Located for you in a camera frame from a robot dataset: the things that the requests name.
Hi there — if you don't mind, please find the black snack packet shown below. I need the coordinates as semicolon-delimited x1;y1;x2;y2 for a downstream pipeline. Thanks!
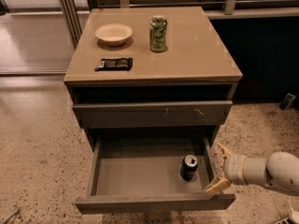
95;58;133;71

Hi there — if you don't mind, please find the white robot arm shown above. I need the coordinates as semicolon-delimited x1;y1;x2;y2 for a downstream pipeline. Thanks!
204;143;299;196

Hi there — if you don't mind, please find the open grey middle drawer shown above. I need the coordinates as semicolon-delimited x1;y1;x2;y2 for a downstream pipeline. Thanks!
75;136;235;214

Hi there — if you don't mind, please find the green soda can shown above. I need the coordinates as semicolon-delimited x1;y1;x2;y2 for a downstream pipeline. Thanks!
149;16;167;52

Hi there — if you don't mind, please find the dark blue pepsi can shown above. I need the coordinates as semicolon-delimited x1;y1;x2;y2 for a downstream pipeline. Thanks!
180;155;198;181

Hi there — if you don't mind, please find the small black floor object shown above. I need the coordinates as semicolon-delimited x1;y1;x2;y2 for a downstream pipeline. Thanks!
279;92;296;110

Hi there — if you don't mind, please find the metal rod on floor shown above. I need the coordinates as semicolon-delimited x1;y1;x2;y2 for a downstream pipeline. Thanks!
0;208;20;224

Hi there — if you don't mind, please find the white paper bowl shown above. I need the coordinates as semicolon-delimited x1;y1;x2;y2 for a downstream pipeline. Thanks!
95;23;133;47

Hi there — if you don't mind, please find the grey drawer cabinet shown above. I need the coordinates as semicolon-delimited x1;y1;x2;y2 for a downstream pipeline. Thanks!
63;6;243;216

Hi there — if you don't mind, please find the closed grey top drawer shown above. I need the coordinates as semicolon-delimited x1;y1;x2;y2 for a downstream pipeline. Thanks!
73;101;233;129

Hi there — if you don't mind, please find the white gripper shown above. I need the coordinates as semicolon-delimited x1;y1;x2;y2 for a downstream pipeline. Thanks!
204;143;247;195

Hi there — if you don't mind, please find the white cable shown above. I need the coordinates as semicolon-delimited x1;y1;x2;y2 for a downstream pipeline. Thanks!
287;196;299;224

